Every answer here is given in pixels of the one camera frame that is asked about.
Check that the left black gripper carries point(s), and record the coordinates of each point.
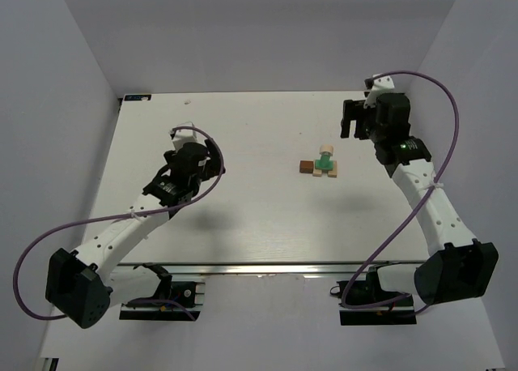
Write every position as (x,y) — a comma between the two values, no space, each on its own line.
(214,160)

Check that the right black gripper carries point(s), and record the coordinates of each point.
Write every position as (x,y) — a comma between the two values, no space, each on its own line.
(360,120)

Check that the green rectangular block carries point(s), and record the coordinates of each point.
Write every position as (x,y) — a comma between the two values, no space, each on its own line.
(316,166)

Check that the brown notched block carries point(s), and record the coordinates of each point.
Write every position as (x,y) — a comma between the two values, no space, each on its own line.
(306,166)

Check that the beige arch block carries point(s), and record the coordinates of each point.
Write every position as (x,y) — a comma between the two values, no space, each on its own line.
(326,149)

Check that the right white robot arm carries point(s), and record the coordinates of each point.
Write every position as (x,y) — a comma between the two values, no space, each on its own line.
(459,266)

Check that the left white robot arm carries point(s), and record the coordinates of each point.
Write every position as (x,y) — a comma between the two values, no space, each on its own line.
(84,283)

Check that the left blue corner label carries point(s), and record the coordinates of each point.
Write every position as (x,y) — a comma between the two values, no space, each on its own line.
(137,98)

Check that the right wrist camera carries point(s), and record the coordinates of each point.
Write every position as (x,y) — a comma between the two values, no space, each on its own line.
(376,86)

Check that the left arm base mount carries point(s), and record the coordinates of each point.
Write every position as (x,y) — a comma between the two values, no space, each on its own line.
(175,300)

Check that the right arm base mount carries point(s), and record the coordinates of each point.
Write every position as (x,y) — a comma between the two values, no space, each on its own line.
(390,313)

